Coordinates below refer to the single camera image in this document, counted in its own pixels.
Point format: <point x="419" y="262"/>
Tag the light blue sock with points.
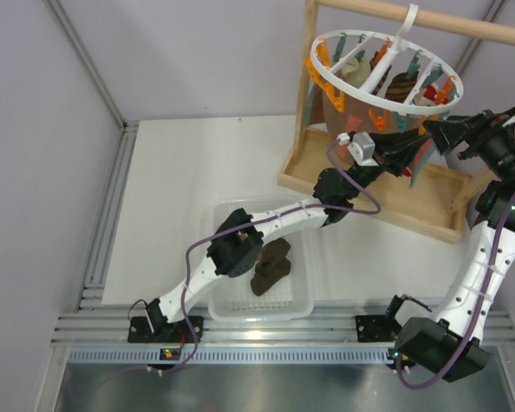
<point x="421" y="158"/>

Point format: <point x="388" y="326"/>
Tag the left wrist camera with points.
<point x="361" y="147"/>

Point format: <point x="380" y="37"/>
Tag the brown printed cloth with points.
<point x="320" y="111"/>

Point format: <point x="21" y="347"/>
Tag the slotted metal rail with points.
<point x="208" y="354"/>

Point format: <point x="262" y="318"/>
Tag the white plastic basket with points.
<point x="277" y="286"/>

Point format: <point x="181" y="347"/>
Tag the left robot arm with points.
<point x="234" y="248"/>

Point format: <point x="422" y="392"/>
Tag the striped brown sock right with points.
<point x="400" y="87"/>

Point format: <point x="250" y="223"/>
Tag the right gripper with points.
<point x="475" y="130"/>

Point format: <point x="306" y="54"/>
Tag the striped brown sock left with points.
<point x="379" y="72"/>

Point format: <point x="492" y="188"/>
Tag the wooden hanging rack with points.
<point x="427" y="207"/>

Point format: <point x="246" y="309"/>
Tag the cream sock on hanger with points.
<point x="355" y="72"/>

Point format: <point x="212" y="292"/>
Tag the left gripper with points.
<point x="395" y="151"/>

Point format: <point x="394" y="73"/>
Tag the white round clip hanger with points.
<point x="329" y="52"/>

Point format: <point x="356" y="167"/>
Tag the dark brown sock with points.
<point x="267" y="276"/>
<point x="274" y="252"/>

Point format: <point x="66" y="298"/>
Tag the red white sock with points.
<point x="428" y="96"/>

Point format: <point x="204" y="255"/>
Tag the orange clip front left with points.
<point x="379" y="120"/>

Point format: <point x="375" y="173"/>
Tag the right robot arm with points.
<point x="444" y="343"/>

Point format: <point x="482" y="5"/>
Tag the striped brown sock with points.
<point x="400" y="87"/>
<point x="379" y="72"/>

